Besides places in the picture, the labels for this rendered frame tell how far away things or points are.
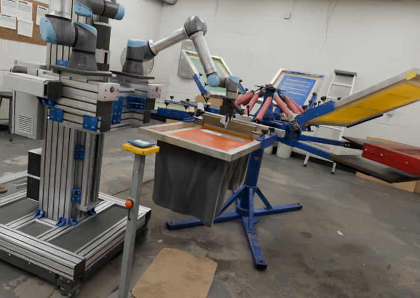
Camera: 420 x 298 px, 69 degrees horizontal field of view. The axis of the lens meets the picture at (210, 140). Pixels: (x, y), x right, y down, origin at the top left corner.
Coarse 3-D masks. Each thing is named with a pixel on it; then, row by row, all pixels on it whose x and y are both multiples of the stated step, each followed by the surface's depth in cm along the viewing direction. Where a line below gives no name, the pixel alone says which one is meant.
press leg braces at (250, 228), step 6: (240, 192) 296; (252, 192) 294; (258, 192) 310; (234, 198) 294; (240, 198) 342; (252, 198) 290; (264, 198) 318; (228, 204) 292; (252, 204) 287; (270, 204) 326; (222, 210) 290; (252, 210) 284; (252, 216) 280; (252, 222) 277; (246, 228) 277; (252, 228) 274
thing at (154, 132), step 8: (144, 128) 174; (152, 128) 180; (160, 128) 187; (168, 128) 195; (176, 128) 203; (152, 136) 170; (160, 136) 168; (168, 136) 165; (176, 144) 163; (184, 144) 161; (192, 144) 159; (200, 144) 159; (248, 144) 178; (256, 144) 183; (208, 152) 155; (216, 152) 153; (224, 152) 151; (232, 152) 153; (240, 152) 160; (248, 152) 173; (232, 160) 153
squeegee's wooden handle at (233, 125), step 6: (204, 114) 220; (204, 120) 220; (210, 120) 218; (216, 120) 216; (216, 126) 216; (222, 126) 214; (228, 126) 212; (234, 126) 210; (240, 126) 208; (246, 126) 206; (252, 126) 205; (246, 132) 207
